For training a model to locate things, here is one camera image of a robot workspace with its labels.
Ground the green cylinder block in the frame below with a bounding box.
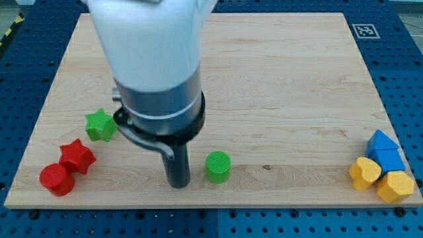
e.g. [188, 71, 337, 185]
[206, 151, 231, 184]

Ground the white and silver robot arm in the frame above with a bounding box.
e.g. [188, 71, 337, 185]
[84, 0, 217, 136]

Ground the yellow heart block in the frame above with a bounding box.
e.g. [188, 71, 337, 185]
[348, 157, 382, 191]

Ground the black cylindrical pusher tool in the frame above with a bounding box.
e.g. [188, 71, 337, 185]
[113, 95, 206, 189]

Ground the wooden board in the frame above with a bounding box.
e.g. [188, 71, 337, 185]
[3, 12, 423, 210]

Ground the green star block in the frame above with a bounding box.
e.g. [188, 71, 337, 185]
[85, 108, 117, 142]

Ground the red star block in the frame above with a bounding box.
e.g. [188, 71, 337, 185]
[59, 138, 96, 175]

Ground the red cylinder block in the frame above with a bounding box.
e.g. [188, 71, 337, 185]
[39, 163, 75, 196]

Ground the blue house-shaped block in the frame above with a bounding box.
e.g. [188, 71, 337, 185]
[365, 130, 406, 177]

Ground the fiducial marker tag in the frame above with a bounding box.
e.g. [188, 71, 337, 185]
[352, 24, 380, 39]

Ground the yellow hexagon block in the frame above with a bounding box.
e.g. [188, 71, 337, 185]
[376, 171, 414, 204]

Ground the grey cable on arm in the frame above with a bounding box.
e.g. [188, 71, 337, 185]
[115, 124, 175, 161]

